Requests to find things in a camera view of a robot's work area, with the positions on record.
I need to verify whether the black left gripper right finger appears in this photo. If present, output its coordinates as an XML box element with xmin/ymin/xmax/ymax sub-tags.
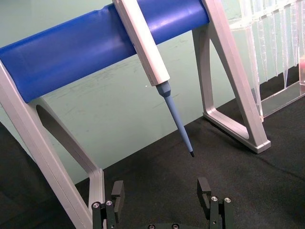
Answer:
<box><xmin>196</xmin><ymin>177</ymin><xmax>235</xmax><ymax>229</ymax></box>

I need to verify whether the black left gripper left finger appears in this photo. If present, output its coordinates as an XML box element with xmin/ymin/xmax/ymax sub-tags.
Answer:
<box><xmin>91</xmin><ymin>180</ymin><xmax>126</xmax><ymax>229</ymax></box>

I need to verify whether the black table cloth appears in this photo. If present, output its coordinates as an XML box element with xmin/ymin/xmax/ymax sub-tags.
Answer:
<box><xmin>0</xmin><ymin>95</ymin><xmax>305</xmax><ymax>229</ymax></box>

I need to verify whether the clear plastic tip case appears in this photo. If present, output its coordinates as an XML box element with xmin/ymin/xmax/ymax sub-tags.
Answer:
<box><xmin>227</xmin><ymin>0</ymin><xmax>305</xmax><ymax>123</ymax></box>

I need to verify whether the grey stand with blue bar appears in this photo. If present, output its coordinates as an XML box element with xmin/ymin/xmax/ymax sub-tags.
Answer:
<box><xmin>0</xmin><ymin>0</ymin><xmax>272</xmax><ymax>229</ymax></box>

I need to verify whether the clear pipette tip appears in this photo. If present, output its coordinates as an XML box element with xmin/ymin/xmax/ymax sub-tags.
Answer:
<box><xmin>281</xmin><ymin>9</ymin><xmax>290</xmax><ymax>90</ymax></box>
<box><xmin>258</xmin><ymin>16</ymin><xmax>270</xmax><ymax>83</ymax></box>
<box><xmin>291</xmin><ymin>4</ymin><xmax>299</xmax><ymax>68</ymax></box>
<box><xmin>271</xmin><ymin>11</ymin><xmax>281</xmax><ymax>77</ymax></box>

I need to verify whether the white pipette with blue shaft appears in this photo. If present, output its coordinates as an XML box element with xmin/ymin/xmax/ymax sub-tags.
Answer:
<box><xmin>112</xmin><ymin>0</ymin><xmax>195</xmax><ymax>158</ymax></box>

